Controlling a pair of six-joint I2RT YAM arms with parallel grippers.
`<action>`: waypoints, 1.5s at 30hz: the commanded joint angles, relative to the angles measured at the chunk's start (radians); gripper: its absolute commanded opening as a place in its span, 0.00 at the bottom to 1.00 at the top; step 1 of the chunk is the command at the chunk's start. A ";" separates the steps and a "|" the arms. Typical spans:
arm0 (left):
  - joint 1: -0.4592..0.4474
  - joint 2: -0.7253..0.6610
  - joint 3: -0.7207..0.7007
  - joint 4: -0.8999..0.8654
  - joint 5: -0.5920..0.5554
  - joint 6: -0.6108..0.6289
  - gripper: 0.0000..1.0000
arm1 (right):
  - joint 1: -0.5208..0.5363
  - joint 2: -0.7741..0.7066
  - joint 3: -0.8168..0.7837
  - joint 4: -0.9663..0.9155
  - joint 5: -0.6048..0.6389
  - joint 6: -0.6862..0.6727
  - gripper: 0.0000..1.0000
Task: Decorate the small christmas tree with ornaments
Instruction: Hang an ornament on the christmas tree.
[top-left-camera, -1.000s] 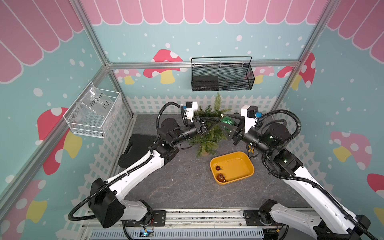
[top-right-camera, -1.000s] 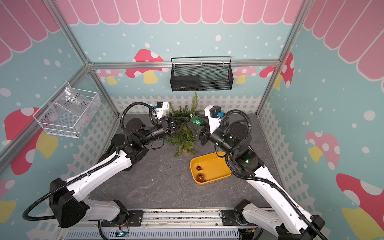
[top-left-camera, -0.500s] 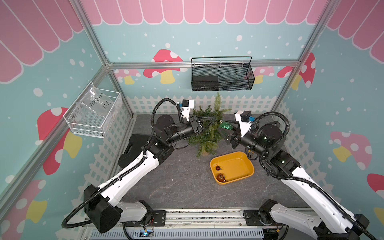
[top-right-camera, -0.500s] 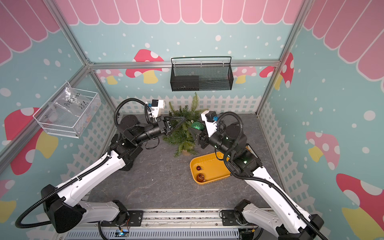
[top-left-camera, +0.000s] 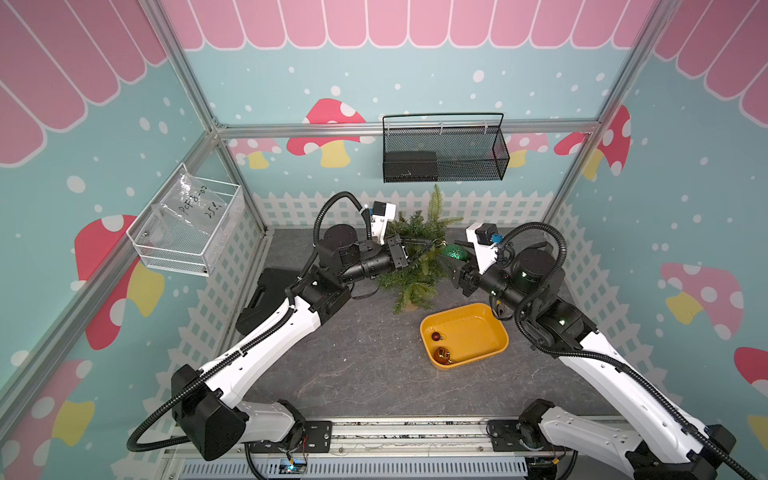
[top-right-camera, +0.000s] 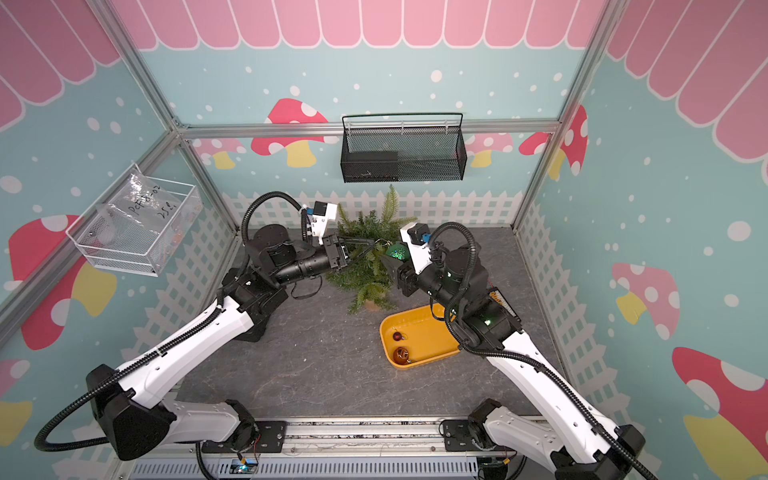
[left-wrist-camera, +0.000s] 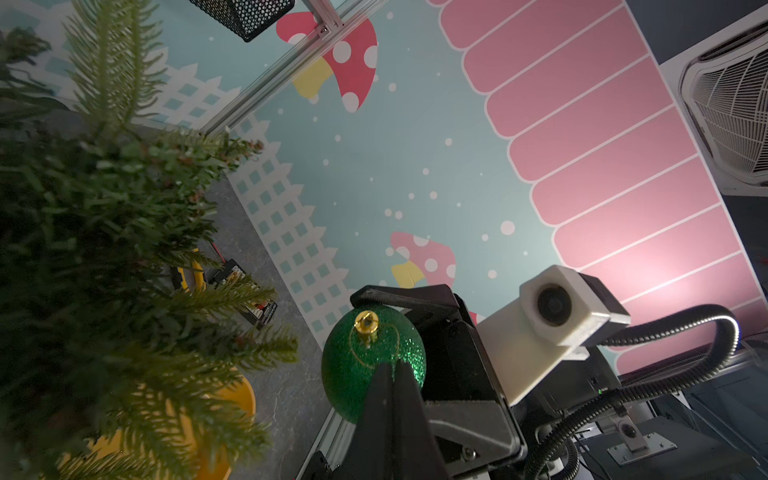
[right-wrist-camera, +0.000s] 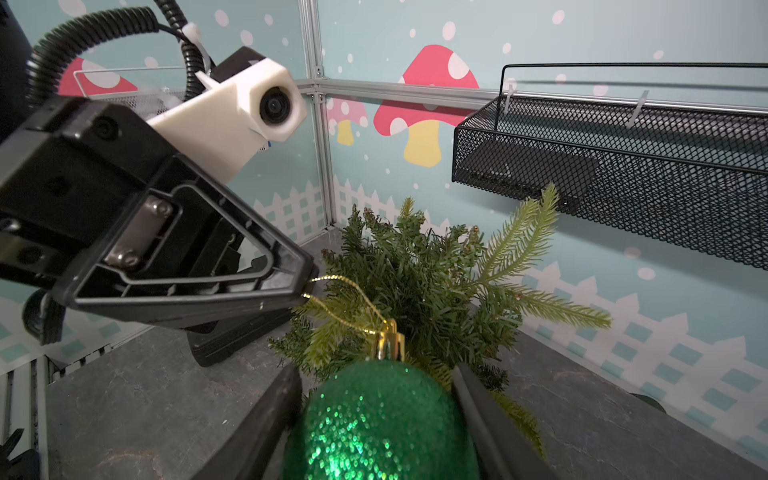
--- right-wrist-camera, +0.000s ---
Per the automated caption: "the white wire basket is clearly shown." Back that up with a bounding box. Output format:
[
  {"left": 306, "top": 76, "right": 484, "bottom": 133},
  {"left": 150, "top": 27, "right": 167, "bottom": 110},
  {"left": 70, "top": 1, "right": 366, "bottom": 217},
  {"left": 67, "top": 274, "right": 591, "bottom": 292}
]
[{"left": 73, "top": 68, "right": 185, "bottom": 120}]

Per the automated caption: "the small green christmas tree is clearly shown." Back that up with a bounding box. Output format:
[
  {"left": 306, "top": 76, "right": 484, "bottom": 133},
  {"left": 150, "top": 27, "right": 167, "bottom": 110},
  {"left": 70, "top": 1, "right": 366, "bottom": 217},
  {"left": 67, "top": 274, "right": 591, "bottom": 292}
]
[{"left": 269, "top": 185, "right": 612, "bottom": 453}]

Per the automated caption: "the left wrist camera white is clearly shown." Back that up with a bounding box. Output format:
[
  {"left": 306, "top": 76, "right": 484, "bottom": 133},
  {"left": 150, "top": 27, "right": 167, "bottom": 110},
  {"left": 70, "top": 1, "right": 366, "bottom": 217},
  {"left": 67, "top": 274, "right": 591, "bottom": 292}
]
[{"left": 148, "top": 47, "right": 307, "bottom": 184}]

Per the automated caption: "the black plastic tool case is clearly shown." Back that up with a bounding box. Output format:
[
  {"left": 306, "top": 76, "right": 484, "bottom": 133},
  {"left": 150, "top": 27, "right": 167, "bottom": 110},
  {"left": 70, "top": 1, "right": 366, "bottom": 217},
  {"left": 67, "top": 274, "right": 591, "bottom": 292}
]
[{"left": 186, "top": 309, "right": 292, "bottom": 367}]

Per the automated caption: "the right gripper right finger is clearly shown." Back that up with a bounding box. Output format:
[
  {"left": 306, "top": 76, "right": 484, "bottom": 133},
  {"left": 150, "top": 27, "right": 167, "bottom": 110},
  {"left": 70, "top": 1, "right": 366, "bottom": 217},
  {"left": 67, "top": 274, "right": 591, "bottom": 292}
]
[{"left": 452, "top": 364, "right": 558, "bottom": 480}]

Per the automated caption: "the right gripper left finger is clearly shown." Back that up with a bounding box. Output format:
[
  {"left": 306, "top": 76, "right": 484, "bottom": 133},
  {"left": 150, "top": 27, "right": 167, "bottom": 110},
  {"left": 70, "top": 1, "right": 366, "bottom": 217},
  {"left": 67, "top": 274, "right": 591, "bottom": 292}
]
[{"left": 193, "top": 364, "right": 302, "bottom": 480}]

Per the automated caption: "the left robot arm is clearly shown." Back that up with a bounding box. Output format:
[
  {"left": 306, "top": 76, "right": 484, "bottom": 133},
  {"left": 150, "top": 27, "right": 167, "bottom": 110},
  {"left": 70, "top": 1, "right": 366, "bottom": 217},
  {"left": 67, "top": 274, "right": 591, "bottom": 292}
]
[{"left": 1, "top": 1, "right": 316, "bottom": 344}]

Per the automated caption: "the black box in basket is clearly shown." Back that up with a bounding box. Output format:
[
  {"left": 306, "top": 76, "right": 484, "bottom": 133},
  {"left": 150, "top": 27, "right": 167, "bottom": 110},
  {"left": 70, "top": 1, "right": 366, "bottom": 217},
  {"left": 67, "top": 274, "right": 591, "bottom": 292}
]
[{"left": 453, "top": 140, "right": 598, "bottom": 215}]

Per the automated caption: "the black wire mesh basket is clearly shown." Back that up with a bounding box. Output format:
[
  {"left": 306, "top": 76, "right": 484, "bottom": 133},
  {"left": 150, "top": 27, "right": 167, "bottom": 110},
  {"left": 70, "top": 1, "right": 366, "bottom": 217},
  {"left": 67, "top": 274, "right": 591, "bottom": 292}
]
[{"left": 452, "top": 90, "right": 767, "bottom": 269}]

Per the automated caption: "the green glitter ball ornament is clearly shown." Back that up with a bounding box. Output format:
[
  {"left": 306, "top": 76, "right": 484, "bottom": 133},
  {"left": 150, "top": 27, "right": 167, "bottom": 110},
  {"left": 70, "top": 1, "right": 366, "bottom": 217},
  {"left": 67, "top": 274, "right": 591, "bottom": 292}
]
[{"left": 281, "top": 274, "right": 481, "bottom": 480}]

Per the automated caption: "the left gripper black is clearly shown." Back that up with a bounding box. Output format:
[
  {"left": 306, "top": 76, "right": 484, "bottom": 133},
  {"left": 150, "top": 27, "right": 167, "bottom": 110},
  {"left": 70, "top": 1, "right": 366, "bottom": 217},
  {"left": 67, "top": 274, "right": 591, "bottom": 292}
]
[{"left": 1, "top": 96, "right": 317, "bottom": 344}]

